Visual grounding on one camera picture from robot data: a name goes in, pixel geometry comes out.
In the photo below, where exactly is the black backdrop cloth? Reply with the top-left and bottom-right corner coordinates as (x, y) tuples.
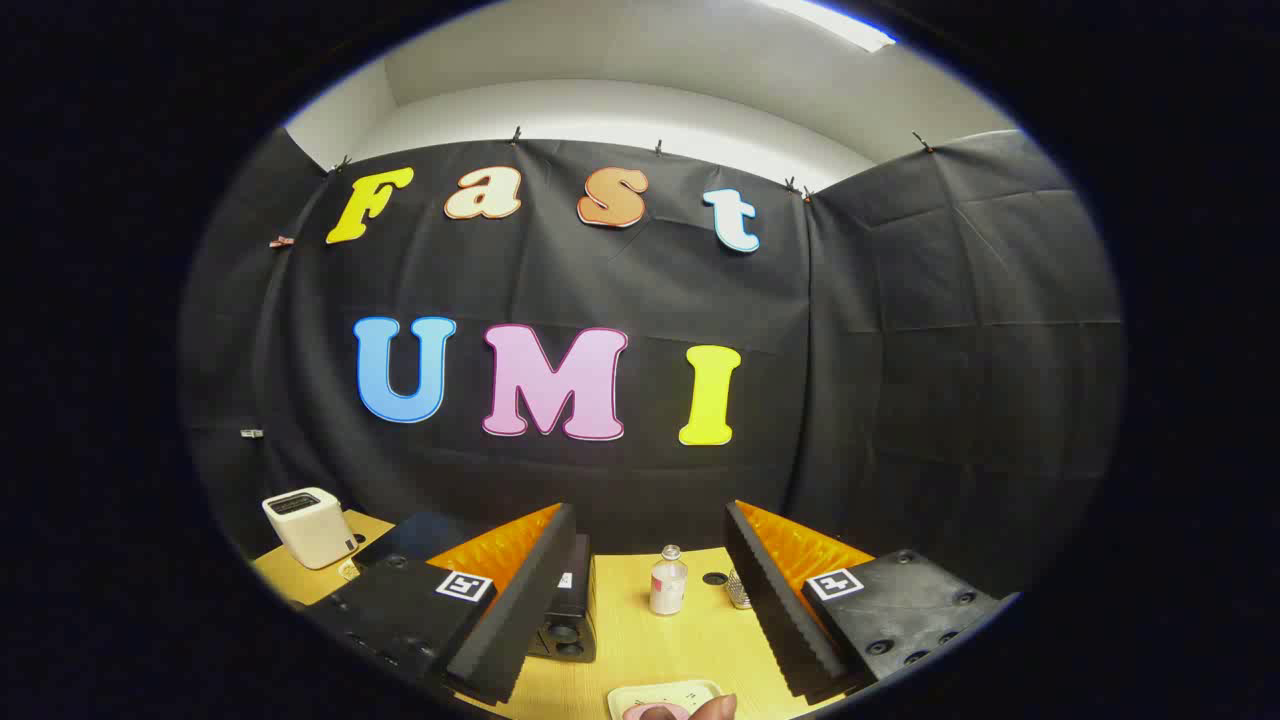
(180, 128), (1126, 601)

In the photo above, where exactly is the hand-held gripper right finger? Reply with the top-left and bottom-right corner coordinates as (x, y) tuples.
(724, 500), (1019, 701)

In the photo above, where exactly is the clear plastic bottle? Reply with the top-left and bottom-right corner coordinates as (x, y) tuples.
(650, 545), (689, 617)

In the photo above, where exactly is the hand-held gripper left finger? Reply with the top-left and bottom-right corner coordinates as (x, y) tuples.
(305, 503), (579, 706)

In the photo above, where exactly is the cream square plate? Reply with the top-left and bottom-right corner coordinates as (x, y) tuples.
(607, 680), (726, 720)

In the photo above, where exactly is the black toaster oven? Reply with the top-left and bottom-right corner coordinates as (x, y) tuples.
(355, 512), (599, 664)

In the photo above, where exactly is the white toaster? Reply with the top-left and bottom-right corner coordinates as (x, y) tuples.
(262, 487), (359, 571)

